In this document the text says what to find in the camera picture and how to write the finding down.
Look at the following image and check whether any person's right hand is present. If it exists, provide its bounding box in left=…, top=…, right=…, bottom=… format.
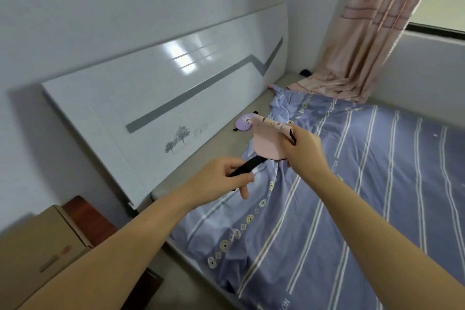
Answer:
left=281, top=123, right=333, bottom=186

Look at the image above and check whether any person's left hand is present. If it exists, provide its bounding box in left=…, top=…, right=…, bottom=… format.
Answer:
left=185, top=157, right=256, bottom=209

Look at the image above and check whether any pink sleep mask black strap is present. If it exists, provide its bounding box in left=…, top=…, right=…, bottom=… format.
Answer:
left=229, top=114, right=297, bottom=178

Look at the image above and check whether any person's right forearm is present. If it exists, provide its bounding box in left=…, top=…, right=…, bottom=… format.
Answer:
left=309, top=165, right=465, bottom=310

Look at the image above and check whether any person's left forearm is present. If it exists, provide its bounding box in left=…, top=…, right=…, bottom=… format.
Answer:
left=17, top=183, right=198, bottom=310

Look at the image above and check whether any purple sleep mask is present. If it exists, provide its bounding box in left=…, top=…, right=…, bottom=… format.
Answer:
left=234, top=113, right=259, bottom=132

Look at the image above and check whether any blue striped bed sheet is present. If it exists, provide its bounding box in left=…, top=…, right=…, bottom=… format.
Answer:
left=170, top=85, right=465, bottom=310

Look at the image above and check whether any white glossy headboard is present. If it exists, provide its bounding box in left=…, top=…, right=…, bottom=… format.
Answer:
left=41, top=3, right=289, bottom=210

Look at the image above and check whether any pink patterned curtain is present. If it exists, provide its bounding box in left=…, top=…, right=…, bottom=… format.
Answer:
left=287, top=0, right=446, bottom=104

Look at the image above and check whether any red-brown wooden nightstand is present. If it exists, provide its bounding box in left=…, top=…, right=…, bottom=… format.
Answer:
left=62, top=195, right=119, bottom=248

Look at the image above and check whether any black object on floor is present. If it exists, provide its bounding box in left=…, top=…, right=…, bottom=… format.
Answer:
left=123, top=268, right=164, bottom=310

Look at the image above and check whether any brown cardboard box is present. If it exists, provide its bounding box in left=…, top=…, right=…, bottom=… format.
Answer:
left=0, top=205, right=93, bottom=310

